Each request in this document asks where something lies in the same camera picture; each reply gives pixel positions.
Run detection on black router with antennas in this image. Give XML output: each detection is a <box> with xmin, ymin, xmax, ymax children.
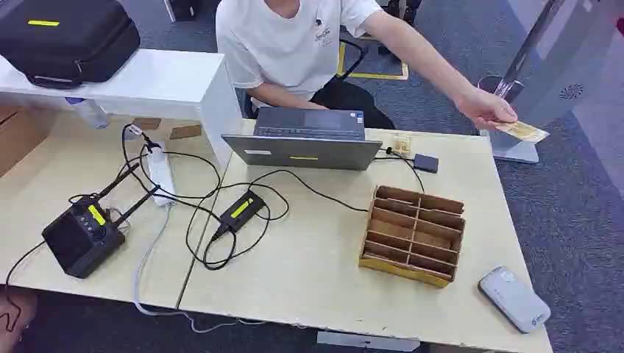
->
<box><xmin>41</xmin><ymin>163</ymin><xmax>161</xmax><ymax>280</ymax></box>

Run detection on grey laptop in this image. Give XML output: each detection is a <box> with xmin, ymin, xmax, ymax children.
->
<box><xmin>221</xmin><ymin>107</ymin><xmax>383</xmax><ymax>171</ymax></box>

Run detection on black hard carry case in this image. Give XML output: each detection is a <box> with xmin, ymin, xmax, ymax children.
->
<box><xmin>0</xmin><ymin>0</ymin><xmax>141</xmax><ymax>90</ymax></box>

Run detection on black router cable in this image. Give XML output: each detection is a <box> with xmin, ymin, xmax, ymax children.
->
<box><xmin>4</xmin><ymin>240</ymin><xmax>47</xmax><ymax>288</ymax></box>

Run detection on white side table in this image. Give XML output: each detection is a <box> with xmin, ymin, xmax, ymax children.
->
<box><xmin>0</xmin><ymin>49</ymin><xmax>245</xmax><ymax>169</ymax></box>

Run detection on black mains cable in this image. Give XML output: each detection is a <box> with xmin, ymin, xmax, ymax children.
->
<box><xmin>121</xmin><ymin>122</ymin><xmax>223</xmax><ymax>220</ymax></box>

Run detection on person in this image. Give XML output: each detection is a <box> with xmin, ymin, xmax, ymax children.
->
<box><xmin>215</xmin><ymin>0</ymin><xmax>519</xmax><ymax>130</ymax></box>

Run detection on grey kiosk stand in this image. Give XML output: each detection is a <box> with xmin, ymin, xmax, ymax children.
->
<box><xmin>480</xmin><ymin>0</ymin><xmax>624</xmax><ymax>164</ymax></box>

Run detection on black hub cable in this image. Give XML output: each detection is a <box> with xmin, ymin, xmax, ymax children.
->
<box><xmin>372</xmin><ymin>146</ymin><xmax>426</xmax><ymax>194</ymax></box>

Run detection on grey desk foot bar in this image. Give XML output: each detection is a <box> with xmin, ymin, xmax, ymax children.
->
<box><xmin>316</xmin><ymin>331</ymin><xmax>421</xmax><ymax>353</ymax></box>

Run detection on white grey handheld device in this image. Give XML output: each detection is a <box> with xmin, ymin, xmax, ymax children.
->
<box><xmin>478</xmin><ymin>265</ymin><xmax>552</xmax><ymax>334</ymax></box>

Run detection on white power strip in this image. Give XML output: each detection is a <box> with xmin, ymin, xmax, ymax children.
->
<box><xmin>146</xmin><ymin>141</ymin><xmax>177</xmax><ymax>208</ymax></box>

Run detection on clear plastic water bottle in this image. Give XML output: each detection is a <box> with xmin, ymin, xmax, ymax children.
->
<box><xmin>64</xmin><ymin>96</ymin><xmax>110</xmax><ymax>130</ymax></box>

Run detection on black adapter cable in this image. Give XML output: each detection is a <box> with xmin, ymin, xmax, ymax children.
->
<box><xmin>185</xmin><ymin>168</ymin><xmax>369</xmax><ymax>271</ymax></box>

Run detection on stack of cards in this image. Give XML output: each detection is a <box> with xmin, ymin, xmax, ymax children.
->
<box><xmin>392</xmin><ymin>134</ymin><xmax>413</xmax><ymax>156</ymax></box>

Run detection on brown cardboard box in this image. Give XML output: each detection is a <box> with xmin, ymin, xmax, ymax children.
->
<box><xmin>0</xmin><ymin>106</ymin><xmax>50</xmax><ymax>179</ymax></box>

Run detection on wooden card box with slots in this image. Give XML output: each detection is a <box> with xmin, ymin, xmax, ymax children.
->
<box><xmin>359</xmin><ymin>185</ymin><xmax>467</xmax><ymax>289</ymax></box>

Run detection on yellow floor tape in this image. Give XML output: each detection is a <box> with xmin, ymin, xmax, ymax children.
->
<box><xmin>336</xmin><ymin>41</ymin><xmax>409</xmax><ymax>82</ymax></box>

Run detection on chrome stanchion post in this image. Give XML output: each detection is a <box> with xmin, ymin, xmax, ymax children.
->
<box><xmin>476</xmin><ymin>0</ymin><xmax>569</xmax><ymax>104</ymax></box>

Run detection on black power adapter yellow label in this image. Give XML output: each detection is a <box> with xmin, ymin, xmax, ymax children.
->
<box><xmin>212</xmin><ymin>190</ymin><xmax>268</xmax><ymax>242</ymax></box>

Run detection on person's left hand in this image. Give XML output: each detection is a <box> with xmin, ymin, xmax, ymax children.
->
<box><xmin>455</xmin><ymin>88</ymin><xmax>519</xmax><ymax>130</ymax></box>

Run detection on small black hub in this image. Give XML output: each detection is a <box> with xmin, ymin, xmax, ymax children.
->
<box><xmin>413</xmin><ymin>153</ymin><xmax>440</xmax><ymax>174</ymax></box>

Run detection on white power strip cable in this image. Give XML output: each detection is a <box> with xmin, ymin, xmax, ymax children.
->
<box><xmin>132</xmin><ymin>204</ymin><xmax>266</xmax><ymax>335</ymax></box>

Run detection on black robot legs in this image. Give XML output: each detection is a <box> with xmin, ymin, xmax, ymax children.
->
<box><xmin>377</xmin><ymin>0</ymin><xmax>424</xmax><ymax>55</ymax></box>

